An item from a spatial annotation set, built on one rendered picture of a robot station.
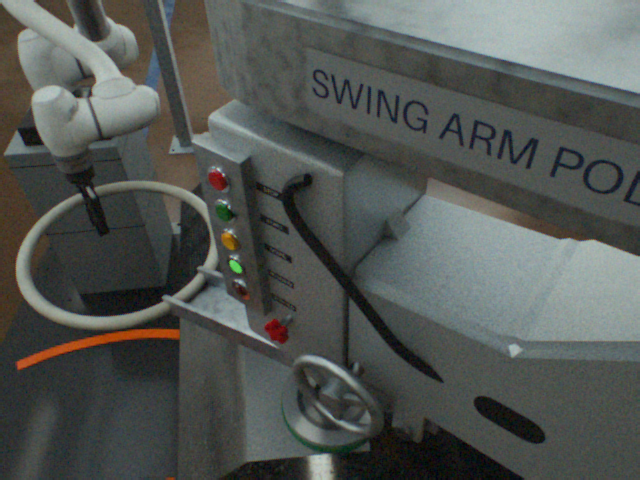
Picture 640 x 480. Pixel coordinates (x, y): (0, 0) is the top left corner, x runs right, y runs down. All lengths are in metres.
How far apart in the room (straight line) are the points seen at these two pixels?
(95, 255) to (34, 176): 0.45
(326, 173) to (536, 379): 0.30
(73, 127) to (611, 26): 1.19
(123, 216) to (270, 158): 1.79
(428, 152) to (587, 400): 0.30
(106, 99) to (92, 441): 1.32
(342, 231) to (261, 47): 0.21
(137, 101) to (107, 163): 0.78
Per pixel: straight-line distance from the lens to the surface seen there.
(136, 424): 2.25
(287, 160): 0.58
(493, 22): 0.47
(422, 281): 0.64
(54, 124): 1.42
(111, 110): 1.43
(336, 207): 0.57
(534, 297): 0.64
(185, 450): 1.36
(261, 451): 1.15
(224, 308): 1.23
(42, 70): 2.20
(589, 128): 0.41
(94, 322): 1.30
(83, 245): 2.51
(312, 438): 1.13
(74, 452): 2.29
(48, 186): 2.32
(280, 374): 1.23
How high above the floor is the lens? 1.91
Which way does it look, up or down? 44 degrees down
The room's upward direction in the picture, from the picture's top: 2 degrees counter-clockwise
